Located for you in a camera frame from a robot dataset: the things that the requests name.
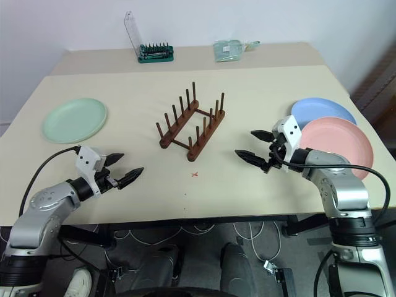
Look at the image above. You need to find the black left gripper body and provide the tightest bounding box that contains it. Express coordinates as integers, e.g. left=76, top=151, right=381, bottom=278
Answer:
left=93, top=163, right=121, bottom=194

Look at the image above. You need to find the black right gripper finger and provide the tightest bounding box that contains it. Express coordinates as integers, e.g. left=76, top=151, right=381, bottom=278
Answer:
left=234, top=149, right=267, bottom=168
left=250, top=129, right=274, bottom=144

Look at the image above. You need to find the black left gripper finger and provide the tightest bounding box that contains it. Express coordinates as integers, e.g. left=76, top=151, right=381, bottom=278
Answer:
left=103, top=152, right=125, bottom=170
left=117, top=167, right=145, bottom=190

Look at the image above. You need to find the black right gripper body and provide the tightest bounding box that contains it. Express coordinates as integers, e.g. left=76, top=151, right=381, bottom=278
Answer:
left=260, top=132, right=287, bottom=174

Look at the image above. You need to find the wooden dish rack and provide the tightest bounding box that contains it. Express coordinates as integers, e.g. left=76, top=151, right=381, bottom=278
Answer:
left=155, top=80, right=226, bottom=162

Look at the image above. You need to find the green plate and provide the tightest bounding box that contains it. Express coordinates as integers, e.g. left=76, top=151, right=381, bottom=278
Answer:
left=42, top=98, right=108, bottom=145

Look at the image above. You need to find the pink plate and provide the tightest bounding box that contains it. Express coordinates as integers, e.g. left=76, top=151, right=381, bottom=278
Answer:
left=298, top=117, right=374, bottom=181

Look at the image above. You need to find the blue plate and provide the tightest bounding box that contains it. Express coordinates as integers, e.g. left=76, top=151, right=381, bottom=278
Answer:
left=290, top=97, right=358, bottom=128

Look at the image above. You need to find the clear plastic bag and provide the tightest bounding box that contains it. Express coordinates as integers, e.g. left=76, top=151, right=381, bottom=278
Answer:
left=213, top=39, right=261, bottom=64

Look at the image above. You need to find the dark rounded robot leg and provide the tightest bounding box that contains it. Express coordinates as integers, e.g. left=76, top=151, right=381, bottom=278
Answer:
left=116, top=244, right=182, bottom=297
left=220, top=243, right=258, bottom=297

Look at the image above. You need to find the white shoe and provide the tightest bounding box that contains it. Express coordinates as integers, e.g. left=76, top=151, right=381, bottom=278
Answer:
left=63, top=267, right=93, bottom=297

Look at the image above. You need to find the green screwdriver bit set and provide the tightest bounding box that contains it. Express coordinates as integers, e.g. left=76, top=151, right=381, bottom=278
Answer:
left=137, top=43, right=175, bottom=65

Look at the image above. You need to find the clear plastic case lid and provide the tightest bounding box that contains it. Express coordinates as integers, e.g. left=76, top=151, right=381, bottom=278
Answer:
left=124, top=11, right=142, bottom=53

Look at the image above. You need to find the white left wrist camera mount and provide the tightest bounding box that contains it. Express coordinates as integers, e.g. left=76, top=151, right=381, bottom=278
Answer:
left=75, top=145, right=106, bottom=199

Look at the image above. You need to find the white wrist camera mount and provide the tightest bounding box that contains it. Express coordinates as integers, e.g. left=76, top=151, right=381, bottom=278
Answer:
left=271, top=114, right=301, bottom=173
left=75, top=145, right=106, bottom=199

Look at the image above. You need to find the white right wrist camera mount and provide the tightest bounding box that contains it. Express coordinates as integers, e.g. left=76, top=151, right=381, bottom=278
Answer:
left=271, top=114, right=301, bottom=173

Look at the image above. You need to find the black table leg frame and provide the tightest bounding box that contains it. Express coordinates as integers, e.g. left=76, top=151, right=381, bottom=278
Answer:
left=58, top=224, right=117, bottom=250
left=280, top=213, right=329, bottom=238

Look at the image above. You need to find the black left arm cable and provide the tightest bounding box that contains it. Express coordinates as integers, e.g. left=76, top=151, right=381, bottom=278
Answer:
left=18, top=146, right=82, bottom=217

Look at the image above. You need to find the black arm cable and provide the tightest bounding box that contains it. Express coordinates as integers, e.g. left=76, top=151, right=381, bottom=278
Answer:
left=270, top=144, right=391, bottom=230
left=18, top=146, right=82, bottom=217

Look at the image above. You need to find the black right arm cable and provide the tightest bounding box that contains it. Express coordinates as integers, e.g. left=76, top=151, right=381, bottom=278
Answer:
left=270, top=144, right=391, bottom=230

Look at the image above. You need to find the white floor cable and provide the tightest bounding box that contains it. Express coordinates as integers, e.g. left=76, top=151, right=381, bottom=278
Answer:
left=231, top=220, right=283, bottom=264

